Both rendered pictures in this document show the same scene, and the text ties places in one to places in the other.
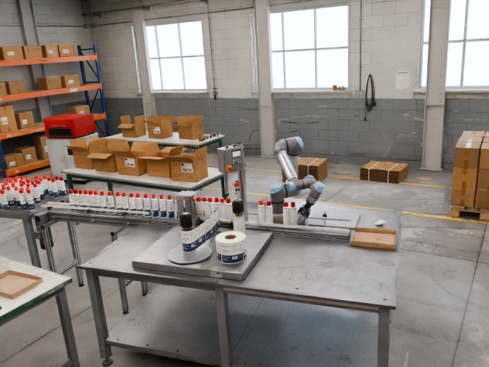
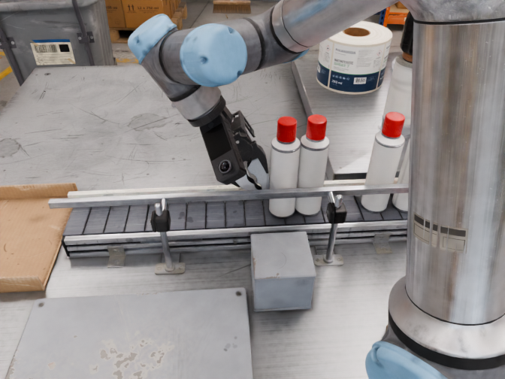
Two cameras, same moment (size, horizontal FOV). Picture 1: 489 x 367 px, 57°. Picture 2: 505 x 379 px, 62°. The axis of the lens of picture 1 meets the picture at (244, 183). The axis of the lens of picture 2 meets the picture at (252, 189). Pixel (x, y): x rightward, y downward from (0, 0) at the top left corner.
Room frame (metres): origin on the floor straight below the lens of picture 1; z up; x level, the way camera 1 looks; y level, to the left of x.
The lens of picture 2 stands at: (3.74, -0.66, 1.45)
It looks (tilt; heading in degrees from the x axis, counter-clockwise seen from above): 40 degrees down; 155
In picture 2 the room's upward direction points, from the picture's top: straight up
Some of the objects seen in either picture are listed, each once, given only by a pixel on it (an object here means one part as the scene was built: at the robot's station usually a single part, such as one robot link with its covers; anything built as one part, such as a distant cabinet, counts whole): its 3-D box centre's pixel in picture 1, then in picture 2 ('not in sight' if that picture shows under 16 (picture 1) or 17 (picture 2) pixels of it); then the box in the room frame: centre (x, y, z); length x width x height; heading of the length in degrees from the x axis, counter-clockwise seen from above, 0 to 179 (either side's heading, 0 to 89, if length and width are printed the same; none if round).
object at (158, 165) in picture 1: (164, 159); not in sight; (5.40, 0.95, 0.96); 0.53 x 0.45 x 0.37; 149
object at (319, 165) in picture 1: (304, 170); not in sight; (7.43, -1.04, 0.16); 0.65 x 0.54 x 0.32; 62
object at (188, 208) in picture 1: (188, 208); not in sight; (3.41, 0.46, 1.01); 0.14 x 0.13 x 0.26; 69
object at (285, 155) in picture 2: (293, 215); (284, 168); (3.20, -0.35, 0.98); 0.05 x 0.05 x 0.20
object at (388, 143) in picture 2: (269, 213); (383, 164); (3.26, -0.18, 0.98); 0.05 x 0.05 x 0.20
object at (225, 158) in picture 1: (230, 159); not in sight; (3.46, 0.10, 1.38); 0.17 x 0.10 x 0.19; 124
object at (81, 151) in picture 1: (88, 153); not in sight; (6.08, 2.10, 0.97); 0.45 x 0.40 x 0.37; 150
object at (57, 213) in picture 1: (102, 253); not in sight; (3.85, 1.34, 0.47); 1.17 x 0.38 x 0.94; 69
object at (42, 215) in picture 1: (42, 231); not in sight; (3.93, 1.89, 0.71); 0.15 x 0.12 x 0.34; 159
